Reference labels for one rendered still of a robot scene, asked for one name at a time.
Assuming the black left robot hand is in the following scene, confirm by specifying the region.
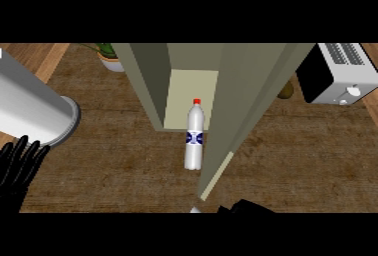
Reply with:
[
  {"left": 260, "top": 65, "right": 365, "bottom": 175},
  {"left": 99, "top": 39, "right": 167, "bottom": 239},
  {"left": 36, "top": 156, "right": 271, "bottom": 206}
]
[{"left": 0, "top": 134, "right": 52, "bottom": 214}]

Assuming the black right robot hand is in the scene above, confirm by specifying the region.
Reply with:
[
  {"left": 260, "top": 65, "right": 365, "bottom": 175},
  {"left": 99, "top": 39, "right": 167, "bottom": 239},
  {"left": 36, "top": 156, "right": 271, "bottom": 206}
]
[{"left": 216, "top": 198, "right": 278, "bottom": 214}]

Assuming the white plastic water bottle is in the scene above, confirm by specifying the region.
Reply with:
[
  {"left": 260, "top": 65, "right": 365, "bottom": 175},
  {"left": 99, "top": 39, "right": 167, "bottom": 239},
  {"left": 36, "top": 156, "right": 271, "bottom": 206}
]
[{"left": 184, "top": 98, "right": 207, "bottom": 171}]

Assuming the olive green cabinet door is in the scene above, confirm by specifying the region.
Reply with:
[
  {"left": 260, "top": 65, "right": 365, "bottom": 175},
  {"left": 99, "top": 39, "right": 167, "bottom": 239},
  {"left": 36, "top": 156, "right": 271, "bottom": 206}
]
[{"left": 195, "top": 43, "right": 318, "bottom": 202}]

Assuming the large grey cylinder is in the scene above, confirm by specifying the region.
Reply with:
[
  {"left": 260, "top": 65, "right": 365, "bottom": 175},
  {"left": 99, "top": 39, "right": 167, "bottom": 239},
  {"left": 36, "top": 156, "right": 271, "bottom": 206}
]
[{"left": 0, "top": 48, "right": 83, "bottom": 149}]

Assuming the dark olive pear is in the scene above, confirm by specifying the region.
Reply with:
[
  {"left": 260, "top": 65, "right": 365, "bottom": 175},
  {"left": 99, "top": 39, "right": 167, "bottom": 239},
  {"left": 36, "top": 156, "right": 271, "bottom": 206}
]
[{"left": 277, "top": 79, "right": 296, "bottom": 100}]

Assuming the potted green plant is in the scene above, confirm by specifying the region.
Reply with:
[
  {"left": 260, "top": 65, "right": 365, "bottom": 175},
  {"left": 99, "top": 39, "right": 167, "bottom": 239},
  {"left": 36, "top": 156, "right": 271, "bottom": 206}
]
[{"left": 79, "top": 43, "right": 127, "bottom": 73}]

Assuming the white microwave oven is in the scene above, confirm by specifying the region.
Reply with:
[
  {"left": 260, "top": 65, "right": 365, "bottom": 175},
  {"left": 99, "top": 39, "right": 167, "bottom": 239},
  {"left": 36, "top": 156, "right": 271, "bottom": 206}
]
[{"left": 294, "top": 43, "right": 378, "bottom": 106}]

